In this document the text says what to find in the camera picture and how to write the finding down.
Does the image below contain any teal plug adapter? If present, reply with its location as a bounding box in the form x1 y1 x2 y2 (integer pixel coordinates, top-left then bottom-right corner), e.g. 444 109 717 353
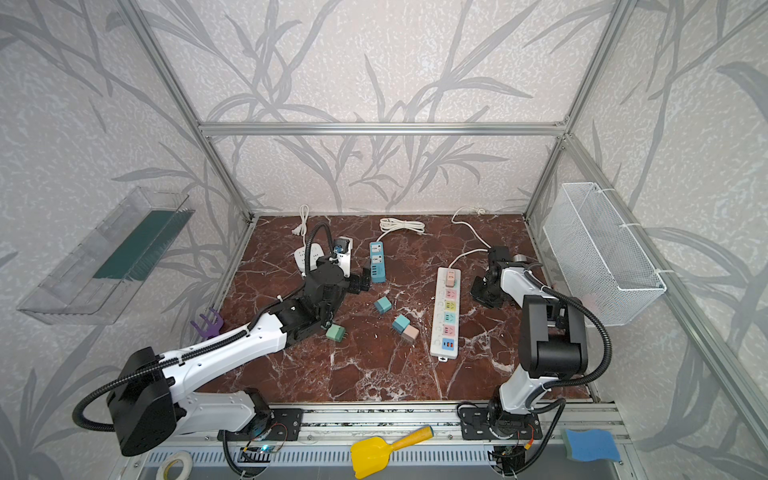
374 296 392 315
392 314 410 334

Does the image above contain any long white multicolour power strip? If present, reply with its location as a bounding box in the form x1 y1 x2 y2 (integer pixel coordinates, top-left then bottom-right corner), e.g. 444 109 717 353
430 267 461 362

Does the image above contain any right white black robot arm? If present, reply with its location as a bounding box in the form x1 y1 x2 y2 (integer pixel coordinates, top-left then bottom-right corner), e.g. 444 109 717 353
470 262 613 439

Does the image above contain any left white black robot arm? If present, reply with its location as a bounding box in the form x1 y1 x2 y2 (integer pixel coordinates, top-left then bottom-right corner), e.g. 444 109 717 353
72 263 371 457

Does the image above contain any green plug adapter lower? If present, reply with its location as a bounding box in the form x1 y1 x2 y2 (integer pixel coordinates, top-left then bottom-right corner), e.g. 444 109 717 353
325 324 346 343

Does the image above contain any teal power strip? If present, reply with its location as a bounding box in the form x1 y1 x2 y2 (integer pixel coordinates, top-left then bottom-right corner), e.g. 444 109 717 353
369 241 386 283

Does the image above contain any white square power socket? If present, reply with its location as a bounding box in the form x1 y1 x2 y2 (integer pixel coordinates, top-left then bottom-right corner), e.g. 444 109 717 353
294 243 324 275

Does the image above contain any purple plastic fork toy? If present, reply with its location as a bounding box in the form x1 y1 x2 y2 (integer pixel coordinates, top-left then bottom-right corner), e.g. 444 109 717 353
190 308 224 340

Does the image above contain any yellow plastic scoop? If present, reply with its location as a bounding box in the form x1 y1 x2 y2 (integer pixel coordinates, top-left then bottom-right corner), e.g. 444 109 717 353
350 426 434 479

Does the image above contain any blue sponge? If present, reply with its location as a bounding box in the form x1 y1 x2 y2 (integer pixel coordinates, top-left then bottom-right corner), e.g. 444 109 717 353
563 430 621 463

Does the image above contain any white tape roll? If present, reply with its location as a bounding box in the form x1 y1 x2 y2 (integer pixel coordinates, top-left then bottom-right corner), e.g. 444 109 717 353
155 451 194 480

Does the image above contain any white wire mesh basket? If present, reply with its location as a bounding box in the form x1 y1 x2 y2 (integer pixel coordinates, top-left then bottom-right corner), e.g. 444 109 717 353
543 182 666 326

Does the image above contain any clear plastic wall bin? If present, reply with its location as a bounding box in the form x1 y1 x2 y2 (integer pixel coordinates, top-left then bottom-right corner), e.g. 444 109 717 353
17 187 195 325

